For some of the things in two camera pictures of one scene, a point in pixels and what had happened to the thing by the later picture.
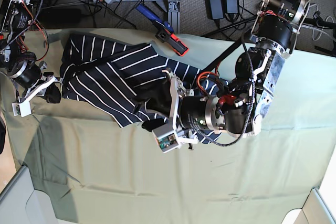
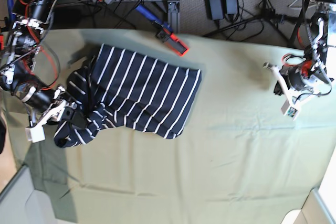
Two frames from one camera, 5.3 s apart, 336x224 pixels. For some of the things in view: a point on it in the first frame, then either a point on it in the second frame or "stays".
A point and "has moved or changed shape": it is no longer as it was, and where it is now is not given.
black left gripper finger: (148, 125) to (277, 89)
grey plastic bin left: (22, 204) stays
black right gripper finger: (43, 65) to (63, 91)
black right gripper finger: (52, 94) to (74, 117)
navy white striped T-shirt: (122, 82) has moved or changed shape
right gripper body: (202, 113) to (294, 74)
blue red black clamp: (165, 32) stays
